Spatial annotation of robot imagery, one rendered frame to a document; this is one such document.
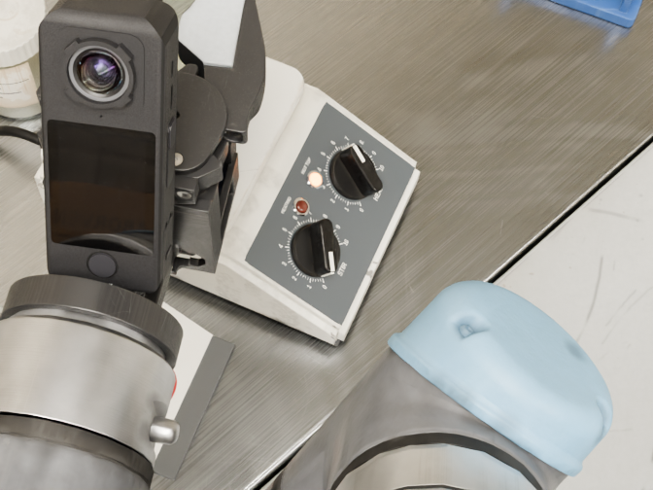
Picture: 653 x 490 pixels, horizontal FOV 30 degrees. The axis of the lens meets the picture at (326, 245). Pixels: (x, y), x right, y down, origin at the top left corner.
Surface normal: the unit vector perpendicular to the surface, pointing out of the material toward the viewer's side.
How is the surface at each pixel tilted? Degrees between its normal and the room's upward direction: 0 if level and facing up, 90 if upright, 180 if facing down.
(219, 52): 1
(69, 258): 57
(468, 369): 41
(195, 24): 1
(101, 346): 19
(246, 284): 90
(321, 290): 30
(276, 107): 0
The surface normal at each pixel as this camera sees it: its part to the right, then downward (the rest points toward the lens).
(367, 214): 0.49, -0.18
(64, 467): 0.36, -0.37
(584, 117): 0.04, -0.42
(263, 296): -0.40, 0.82
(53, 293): -0.24, -0.47
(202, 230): -0.18, 0.88
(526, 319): 0.58, -0.72
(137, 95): -0.11, 0.52
